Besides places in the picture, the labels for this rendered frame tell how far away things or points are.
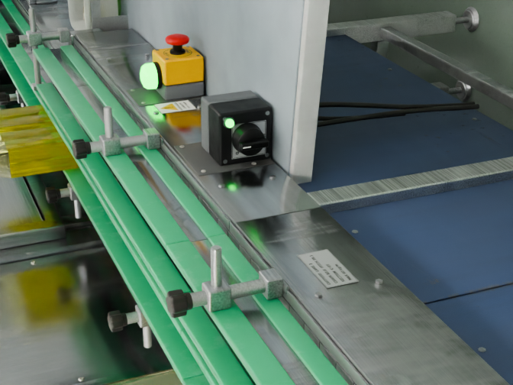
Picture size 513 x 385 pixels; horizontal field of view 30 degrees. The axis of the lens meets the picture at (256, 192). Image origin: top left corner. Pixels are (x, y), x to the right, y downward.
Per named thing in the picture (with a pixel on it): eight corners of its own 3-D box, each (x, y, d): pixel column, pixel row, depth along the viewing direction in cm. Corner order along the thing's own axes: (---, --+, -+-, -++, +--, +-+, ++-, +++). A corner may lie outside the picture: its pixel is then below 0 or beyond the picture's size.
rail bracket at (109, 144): (156, 140, 149) (71, 153, 144) (154, 95, 145) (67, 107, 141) (164, 150, 145) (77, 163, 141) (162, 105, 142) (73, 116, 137)
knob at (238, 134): (260, 150, 136) (270, 158, 134) (231, 154, 135) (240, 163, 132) (261, 120, 135) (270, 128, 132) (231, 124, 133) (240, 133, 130)
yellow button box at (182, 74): (193, 82, 168) (153, 88, 165) (192, 41, 164) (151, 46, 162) (207, 95, 162) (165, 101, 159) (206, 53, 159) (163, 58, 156)
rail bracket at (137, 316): (194, 328, 146) (108, 347, 141) (192, 289, 143) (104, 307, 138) (202, 341, 143) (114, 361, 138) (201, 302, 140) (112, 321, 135)
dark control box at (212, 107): (253, 138, 145) (201, 147, 142) (253, 88, 141) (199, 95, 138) (275, 159, 138) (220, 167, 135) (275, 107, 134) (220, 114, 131)
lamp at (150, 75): (154, 83, 163) (137, 85, 162) (153, 58, 161) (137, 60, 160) (162, 92, 160) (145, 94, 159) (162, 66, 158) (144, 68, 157)
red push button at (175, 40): (162, 53, 161) (162, 33, 160) (185, 50, 163) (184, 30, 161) (169, 59, 158) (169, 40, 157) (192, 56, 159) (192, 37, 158)
